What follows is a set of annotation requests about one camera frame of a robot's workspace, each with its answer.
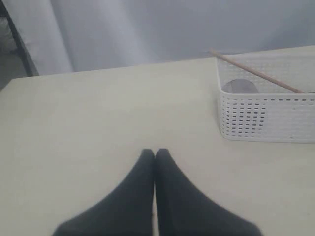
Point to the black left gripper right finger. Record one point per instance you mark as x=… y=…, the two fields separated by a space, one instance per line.
x=183 y=210

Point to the stainless steel cup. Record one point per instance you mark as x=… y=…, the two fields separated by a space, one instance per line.
x=240 y=86

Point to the white plastic woven basket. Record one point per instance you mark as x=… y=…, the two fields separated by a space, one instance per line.
x=274 y=114

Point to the dark metal frame post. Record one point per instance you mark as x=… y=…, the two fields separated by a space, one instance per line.
x=21 y=50

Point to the wooden chopstick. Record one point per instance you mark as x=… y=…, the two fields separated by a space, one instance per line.
x=255 y=72

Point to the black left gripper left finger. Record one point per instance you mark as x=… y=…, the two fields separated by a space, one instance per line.
x=126 y=211

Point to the grey backdrop curtain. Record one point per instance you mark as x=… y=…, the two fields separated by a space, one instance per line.
x=79 y=35

